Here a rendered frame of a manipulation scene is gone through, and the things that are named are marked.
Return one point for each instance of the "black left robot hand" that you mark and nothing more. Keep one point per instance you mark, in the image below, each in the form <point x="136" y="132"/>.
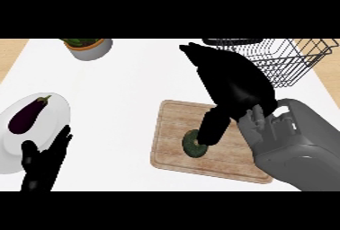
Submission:
<point x="41" y="164"/>

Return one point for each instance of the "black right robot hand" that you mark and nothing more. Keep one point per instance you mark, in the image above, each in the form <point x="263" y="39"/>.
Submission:
<point x="229" y="81"/>

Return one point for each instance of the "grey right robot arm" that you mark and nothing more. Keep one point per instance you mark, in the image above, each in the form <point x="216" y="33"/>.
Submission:
<point x="291" y="149"/>

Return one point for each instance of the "wooden cutting board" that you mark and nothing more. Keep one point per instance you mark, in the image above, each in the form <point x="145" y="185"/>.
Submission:
<point x="185" y="131"/>

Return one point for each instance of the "white plate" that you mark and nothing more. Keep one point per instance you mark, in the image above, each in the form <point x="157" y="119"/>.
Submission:
<point x="49" y="125"/>

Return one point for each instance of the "purple eggplant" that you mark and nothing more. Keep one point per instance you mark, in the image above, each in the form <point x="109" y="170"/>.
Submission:
<point x="27" y="115"/>

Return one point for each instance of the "grey plant pot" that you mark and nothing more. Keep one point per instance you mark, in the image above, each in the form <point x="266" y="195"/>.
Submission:
<point x="90" y="49"/>

